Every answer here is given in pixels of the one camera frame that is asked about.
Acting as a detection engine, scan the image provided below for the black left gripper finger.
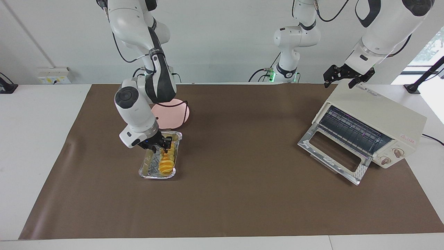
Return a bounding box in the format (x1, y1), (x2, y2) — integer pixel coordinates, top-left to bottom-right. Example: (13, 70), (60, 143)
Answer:
(349, 69), (375, 89)
(324, 66), (339, 88)

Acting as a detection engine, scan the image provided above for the aluminium foil tray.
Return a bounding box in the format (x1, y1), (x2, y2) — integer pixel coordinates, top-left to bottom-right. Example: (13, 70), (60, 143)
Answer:
(138, 131), (183, 180)

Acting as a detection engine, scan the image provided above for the yellow sliced bread loaf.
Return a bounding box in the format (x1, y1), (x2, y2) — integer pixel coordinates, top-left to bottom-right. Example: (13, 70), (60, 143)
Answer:
(158, 141), (176, 175)

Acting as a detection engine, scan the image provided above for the white toaster oven body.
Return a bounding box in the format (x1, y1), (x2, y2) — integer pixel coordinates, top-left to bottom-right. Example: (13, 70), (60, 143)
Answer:
(312, 82), (428, 169)

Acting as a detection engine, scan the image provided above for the glass oven door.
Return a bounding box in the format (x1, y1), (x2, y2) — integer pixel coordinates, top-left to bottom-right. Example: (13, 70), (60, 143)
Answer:
(297, 122), (373, 186)

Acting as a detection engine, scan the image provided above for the pink round plate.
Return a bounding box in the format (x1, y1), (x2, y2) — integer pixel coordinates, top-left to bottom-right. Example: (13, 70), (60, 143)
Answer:
(150, 98), (190, 130)

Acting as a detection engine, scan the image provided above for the black angled pole stand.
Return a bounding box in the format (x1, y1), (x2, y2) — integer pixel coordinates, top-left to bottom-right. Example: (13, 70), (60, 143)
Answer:
(404, 56), (444, 94)

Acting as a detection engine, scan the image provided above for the window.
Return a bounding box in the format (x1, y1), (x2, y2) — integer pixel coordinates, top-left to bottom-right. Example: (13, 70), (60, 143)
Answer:
(408, 27), (444, 68)

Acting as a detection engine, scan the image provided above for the brown table mat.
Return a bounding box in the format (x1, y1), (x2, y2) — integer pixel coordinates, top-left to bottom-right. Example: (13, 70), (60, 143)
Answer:
(18, 83), (444, 240)

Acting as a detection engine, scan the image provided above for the black table clamp stand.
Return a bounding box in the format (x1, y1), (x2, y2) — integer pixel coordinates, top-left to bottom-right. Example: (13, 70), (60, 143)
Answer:
(0, 72), (18, 94)

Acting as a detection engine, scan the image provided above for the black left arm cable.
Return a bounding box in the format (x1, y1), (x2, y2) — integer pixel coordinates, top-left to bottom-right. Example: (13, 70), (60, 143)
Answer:
(315, 0), (414, 58)

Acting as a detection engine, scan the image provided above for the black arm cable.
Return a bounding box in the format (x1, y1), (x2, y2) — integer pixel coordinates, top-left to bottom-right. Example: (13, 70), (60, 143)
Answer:
(111, 32), (190, 123)
(315, 0), (414, 58)

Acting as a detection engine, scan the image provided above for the black left base cable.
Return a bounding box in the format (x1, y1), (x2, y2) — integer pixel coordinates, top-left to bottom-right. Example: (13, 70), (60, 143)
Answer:
(248, 52), (279, 83)

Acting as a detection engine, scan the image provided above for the black oven power cord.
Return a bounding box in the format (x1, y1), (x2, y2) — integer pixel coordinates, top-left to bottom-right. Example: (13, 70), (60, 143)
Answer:
(421, 134), (444, 146)

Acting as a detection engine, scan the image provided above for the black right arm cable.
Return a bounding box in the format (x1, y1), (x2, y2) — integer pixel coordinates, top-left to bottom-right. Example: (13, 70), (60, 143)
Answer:
(111, 32), (190, 123)

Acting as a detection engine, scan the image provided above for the white wall power outlet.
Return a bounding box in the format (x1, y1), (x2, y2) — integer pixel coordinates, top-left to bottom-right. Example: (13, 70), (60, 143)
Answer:
(37, 67), (72, 85)

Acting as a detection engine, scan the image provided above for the white wall cable conduit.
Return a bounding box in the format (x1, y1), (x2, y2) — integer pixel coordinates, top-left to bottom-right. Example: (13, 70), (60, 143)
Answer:
(3, 0), (55, 69)

